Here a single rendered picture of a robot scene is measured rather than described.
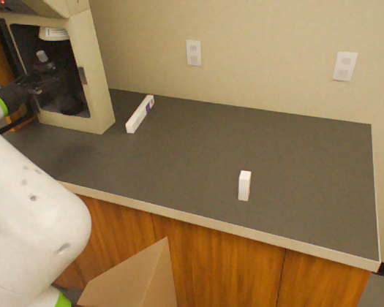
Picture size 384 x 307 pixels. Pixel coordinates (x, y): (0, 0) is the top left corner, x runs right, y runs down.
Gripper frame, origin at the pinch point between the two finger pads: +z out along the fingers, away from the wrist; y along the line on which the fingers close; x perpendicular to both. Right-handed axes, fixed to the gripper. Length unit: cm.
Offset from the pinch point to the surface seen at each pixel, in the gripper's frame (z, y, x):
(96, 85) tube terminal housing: 6.5, -13.9, 5.5
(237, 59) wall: 45, -60, 5
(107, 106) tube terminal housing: 10.6, -13.9, 16.9
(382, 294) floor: 34, -144, 120
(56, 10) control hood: -3.2, -13.6, -24.0
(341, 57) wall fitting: 45, -101, 0
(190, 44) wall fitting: 45, -39, 0
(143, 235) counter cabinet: -24, -45, 48
